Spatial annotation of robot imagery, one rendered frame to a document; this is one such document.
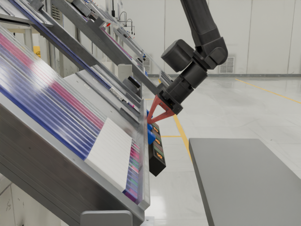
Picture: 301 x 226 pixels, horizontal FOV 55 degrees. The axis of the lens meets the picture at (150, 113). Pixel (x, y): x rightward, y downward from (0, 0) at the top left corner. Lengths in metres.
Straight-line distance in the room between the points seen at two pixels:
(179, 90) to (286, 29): 8.61
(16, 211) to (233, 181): 0.53
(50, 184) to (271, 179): 0.55
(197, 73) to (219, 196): 0.31
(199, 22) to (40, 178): 0.57
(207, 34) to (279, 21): 8.48
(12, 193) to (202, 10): 0.65
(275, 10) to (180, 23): 2.64
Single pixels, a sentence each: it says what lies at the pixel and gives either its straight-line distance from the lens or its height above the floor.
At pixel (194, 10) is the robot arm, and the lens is 0.77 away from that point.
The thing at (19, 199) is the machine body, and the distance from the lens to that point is 0.83.
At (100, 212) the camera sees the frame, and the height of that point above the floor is 0.76.
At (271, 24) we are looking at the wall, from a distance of 9.13.
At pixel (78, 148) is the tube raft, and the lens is 0.35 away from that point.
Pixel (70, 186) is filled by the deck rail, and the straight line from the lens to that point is 0.33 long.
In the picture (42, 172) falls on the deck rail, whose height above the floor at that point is 0.78.
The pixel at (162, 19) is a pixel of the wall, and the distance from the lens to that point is 8.42.
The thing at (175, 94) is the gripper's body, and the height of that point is 0.79.
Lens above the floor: 0.91
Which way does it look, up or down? 13 degrees down
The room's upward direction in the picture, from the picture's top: straight up
